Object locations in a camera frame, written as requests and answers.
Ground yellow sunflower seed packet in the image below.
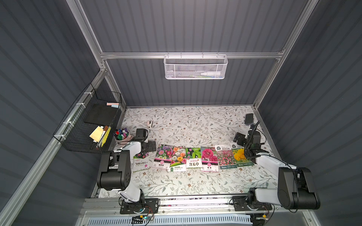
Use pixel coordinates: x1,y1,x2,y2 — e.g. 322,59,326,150
231,144,254,167

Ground chrysanthemum seed packet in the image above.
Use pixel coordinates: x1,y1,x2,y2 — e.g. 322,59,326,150
152,145,174,170

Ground pink hollyhock seed packet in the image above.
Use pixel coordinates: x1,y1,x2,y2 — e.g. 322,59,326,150
201,147,219,172

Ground green mimosa seed packet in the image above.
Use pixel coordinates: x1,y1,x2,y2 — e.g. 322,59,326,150
186,147,202,169

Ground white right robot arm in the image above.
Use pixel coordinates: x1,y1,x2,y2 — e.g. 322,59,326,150
233,121,321,212

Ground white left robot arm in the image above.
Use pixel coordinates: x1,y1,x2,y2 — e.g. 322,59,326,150
97,128,156,204

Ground pink pen cup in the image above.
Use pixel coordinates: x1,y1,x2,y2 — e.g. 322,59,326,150
114,128,133,142

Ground black rectangular block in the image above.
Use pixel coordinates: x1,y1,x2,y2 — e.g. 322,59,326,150
244,113,254,125

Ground yellow sticky notes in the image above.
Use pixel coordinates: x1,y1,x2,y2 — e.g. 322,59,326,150
89,126,104,143

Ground black notebook in basket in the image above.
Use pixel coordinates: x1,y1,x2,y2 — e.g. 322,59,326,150
84,104,118,126

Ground white tube in basket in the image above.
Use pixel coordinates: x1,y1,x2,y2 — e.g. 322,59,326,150
201,71,221,77

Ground black wire wall basket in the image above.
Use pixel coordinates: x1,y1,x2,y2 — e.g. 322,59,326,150
53,85,123,154

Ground white wire mesh basket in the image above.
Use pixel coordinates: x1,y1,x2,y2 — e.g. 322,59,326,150
163,54,228,80

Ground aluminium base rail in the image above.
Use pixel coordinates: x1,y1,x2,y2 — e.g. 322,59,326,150
76,195,321,226

